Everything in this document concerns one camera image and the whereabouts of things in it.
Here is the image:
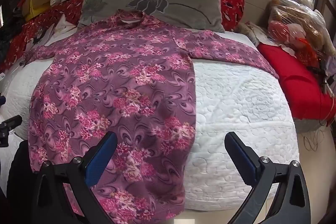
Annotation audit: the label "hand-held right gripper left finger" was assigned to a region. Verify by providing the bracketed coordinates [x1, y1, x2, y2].
[31, 132, 118, 224]

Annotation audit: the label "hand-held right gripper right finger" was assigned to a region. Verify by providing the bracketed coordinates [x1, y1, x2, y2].
[224, 132, 311, 224]

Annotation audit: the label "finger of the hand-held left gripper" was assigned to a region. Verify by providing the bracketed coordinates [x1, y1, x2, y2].
[0, 115, 23, 148]

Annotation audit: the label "pink floral pillowcase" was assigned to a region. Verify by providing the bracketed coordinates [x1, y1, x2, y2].
[23, 9, 279, 224]

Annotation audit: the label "white quilted bed cover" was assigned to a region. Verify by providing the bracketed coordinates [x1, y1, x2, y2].
[0, 22, 301, 214]

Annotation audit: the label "person's dark clothing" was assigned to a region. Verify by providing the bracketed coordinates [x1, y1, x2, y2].
[7, 140, 40, 224]

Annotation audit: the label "dark cloth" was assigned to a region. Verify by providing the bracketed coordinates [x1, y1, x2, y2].
[0, 11, 27, 62]

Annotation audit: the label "plain red cloth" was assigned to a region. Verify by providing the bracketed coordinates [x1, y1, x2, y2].
[257, 43, 336, 121]

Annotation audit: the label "white plastic packet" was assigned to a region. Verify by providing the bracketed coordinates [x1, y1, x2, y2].
[34, 15, 76, 46]

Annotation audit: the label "yellow cardboard box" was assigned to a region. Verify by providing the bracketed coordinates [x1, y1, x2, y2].
[22, 0, 53, 22]

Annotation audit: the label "cream patterned cloth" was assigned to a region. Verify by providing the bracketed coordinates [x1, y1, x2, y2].
[238, 21, 265, 46]

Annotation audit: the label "clear plastic bag orange contents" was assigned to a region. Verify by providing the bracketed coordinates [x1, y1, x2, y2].
[268, 0, 326, 56]

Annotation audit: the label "thin dark cable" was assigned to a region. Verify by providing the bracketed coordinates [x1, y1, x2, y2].
[303, 119, 327, 152]

